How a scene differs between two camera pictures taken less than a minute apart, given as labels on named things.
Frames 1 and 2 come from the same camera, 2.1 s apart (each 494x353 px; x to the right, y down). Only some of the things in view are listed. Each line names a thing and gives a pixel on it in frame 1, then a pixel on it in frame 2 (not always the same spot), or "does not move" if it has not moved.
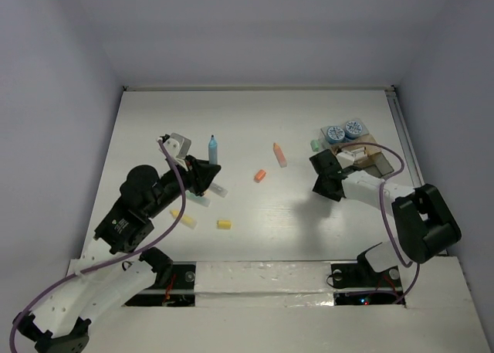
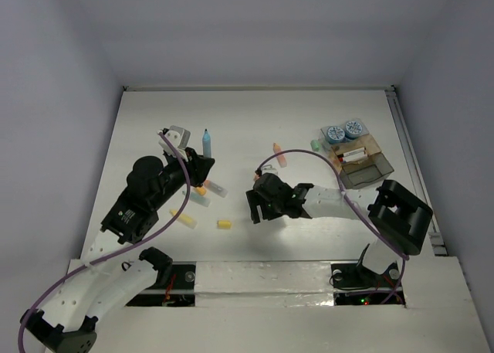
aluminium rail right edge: [406, 144] does not move
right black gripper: [318, 187] to [254, 196]
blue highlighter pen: [213, 151] to [206, 144]
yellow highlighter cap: [224, 224] does not move
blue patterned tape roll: [335, 134] does not move
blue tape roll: [353, 129] does not move
